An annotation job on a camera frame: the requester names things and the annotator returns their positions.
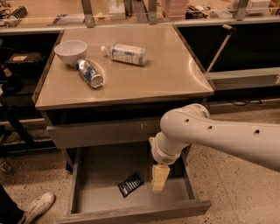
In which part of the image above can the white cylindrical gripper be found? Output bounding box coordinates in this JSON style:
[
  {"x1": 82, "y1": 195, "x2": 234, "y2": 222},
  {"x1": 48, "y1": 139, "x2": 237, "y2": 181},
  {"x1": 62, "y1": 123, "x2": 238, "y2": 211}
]
[{"x1": 149, "y1": 132, "x2": 188, "y2": 193}]

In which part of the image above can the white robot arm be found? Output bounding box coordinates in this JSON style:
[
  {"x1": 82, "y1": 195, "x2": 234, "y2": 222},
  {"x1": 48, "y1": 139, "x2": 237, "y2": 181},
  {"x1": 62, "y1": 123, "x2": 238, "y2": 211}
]
[{"x1": 149, "y1": 103, "x2": 280, "y2": 193}]

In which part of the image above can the open grey middle drawer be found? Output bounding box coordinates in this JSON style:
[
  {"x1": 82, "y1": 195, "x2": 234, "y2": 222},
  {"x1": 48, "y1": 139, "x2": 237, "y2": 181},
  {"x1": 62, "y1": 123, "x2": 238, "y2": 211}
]
[{"x1": 57, "y1": 142, "x2": 211, "y2": 224}]

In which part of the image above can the closed grey top drawer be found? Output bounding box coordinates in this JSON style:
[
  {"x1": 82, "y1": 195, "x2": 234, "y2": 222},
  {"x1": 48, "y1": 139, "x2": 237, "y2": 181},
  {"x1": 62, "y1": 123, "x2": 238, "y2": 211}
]
[{"x1": 46, "y1": 117, "x2": 160, "y2": 149}]

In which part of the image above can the grey drawer cabinet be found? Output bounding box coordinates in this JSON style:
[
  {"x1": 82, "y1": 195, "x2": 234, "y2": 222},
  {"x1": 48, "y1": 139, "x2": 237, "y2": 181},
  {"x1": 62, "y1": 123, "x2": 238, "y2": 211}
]
[{"x1": 32, "y1": 24, "x2": 216, "y2": 173}]

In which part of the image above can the blue silver soda can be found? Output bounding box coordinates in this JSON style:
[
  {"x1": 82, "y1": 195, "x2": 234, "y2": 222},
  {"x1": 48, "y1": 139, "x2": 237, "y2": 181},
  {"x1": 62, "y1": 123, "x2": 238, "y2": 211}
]
[{"x1": 76, "y1": 59, "x2": 103, "y2": 88}]

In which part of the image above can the clear plastic water bottle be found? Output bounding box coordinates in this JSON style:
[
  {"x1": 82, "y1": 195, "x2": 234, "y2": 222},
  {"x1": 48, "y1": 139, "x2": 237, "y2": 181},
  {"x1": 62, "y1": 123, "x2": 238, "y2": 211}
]
[{"x1": 101, "y1": 43, "x2": 147, "y2": 66}]

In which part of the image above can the white sneaker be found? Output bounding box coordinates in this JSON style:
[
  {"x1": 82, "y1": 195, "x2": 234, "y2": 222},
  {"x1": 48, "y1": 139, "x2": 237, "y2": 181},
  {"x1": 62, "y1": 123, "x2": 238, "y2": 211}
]
[{"x1": 17, "y1": 192, "x2": 55, "y2": 224}]

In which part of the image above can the white ceramic bowl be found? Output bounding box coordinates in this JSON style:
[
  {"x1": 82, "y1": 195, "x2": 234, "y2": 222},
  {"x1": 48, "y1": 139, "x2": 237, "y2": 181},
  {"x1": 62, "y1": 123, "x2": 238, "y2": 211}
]
[{"x1": 54, "y1": 40, "x2": 88, "y2": 67}]

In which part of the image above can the dark trouser leg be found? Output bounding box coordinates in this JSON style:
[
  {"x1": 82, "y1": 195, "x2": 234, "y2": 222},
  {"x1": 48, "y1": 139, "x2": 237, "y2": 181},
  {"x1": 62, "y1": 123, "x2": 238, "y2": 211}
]
[{"x1": 0, "y1": 185, "x2": 25, "y2": 224}]

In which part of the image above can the pink plastic crate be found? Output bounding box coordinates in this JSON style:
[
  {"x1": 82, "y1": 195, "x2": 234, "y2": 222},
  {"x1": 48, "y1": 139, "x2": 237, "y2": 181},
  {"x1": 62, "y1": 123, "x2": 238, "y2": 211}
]
[{"x1": 161, "y1": 0, "x2": 188, "y2": 21}]

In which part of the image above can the black floor cable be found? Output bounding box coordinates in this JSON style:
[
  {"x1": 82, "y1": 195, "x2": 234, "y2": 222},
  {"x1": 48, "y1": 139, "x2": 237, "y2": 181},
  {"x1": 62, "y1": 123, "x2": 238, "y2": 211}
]
[{"x1": 227, "y1": 98, "x2": 263, "y2": 107}]

